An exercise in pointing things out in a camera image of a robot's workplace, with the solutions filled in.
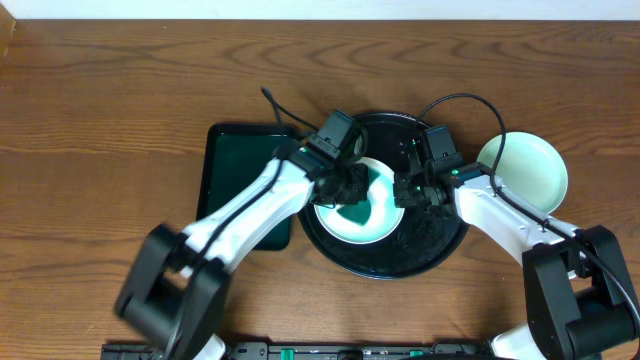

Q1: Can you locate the green sponge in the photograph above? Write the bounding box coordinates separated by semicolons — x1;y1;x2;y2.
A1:
336;200;372;226

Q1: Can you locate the white plate with green stain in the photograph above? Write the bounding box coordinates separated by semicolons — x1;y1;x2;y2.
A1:
314;157;405;245

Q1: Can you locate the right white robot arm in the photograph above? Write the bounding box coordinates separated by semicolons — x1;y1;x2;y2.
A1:
393;161;639;359

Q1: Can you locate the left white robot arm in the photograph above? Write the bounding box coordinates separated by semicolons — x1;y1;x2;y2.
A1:
114;143;369;359

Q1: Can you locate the round black tray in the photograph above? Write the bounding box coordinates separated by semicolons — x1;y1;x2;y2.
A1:
298;112;468;280

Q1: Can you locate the dark green rectangular tray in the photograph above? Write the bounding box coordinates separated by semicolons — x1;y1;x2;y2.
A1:
196;123;298;220

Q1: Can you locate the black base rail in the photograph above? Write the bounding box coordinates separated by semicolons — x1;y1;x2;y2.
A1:
99;340;501;360

